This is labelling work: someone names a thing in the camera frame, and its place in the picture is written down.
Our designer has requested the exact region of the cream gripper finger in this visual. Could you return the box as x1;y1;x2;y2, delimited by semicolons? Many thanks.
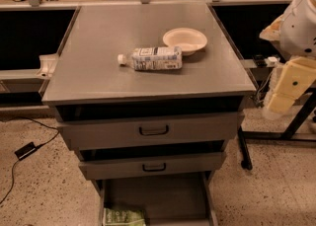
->
267;94;294;113

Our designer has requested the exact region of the green jalapeno chip bag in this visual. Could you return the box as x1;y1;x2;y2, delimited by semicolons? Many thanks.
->
103;208;146;226

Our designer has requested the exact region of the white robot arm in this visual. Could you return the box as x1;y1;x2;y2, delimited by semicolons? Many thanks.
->
260;0;316;119

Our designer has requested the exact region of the grey drawer cabinet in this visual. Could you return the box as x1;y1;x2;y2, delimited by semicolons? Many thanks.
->
43;3;254;226

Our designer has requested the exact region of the grey bottom drawer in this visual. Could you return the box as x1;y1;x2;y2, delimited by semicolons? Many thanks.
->
101;173;218;226

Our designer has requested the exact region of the grey middle drawer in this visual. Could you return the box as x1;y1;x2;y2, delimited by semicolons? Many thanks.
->
79;152;226;180

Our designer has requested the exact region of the white power strip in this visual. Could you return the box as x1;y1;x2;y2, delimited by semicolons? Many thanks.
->
253;55;279;67

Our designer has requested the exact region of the white paper bowl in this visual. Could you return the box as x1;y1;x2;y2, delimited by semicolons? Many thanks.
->
163;28;207;56

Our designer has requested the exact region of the plastic water bottle with label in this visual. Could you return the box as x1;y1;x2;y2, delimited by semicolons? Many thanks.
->
118;46;183;71

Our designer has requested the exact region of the black power adapter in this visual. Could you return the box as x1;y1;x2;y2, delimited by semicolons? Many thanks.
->
15;142;37;161

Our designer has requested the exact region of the black floor cable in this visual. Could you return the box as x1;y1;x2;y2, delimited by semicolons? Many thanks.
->
0;116;60;205

